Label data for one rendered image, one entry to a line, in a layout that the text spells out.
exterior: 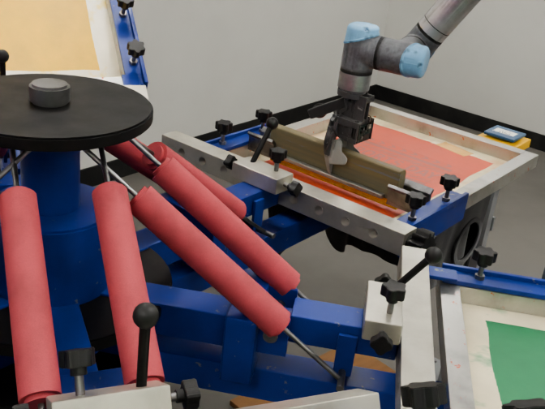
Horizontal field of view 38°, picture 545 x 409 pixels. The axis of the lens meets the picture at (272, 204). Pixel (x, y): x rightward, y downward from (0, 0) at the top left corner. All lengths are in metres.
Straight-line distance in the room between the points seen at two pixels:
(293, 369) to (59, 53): 1.05
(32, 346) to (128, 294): 0.14
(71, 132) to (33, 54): 0.91
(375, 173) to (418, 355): 0.73
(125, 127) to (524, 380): 0.76
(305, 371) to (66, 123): 0.55
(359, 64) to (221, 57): 2.87
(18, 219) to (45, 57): 0.99
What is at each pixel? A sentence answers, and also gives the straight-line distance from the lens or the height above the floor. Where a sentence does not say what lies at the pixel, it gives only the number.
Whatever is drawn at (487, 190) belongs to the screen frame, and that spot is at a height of 0.97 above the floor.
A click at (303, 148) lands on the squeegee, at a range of 1.97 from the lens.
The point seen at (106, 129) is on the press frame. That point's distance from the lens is 1.14.
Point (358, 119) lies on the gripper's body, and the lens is 1.85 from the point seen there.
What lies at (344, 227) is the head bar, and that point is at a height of 1.00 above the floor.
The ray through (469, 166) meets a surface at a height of 0.96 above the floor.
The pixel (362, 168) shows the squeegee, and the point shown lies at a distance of 1.88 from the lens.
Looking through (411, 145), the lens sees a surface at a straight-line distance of 2.34.
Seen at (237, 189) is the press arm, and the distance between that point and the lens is 1.66.
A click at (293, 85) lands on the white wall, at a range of 5.28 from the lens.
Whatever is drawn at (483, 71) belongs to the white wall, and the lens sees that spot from 5.78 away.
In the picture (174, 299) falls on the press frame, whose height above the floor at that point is 1.02.
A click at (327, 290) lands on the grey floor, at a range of 3.41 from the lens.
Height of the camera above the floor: 1.71
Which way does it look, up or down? 25 degrees down
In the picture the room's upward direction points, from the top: 7 degrees clockwise
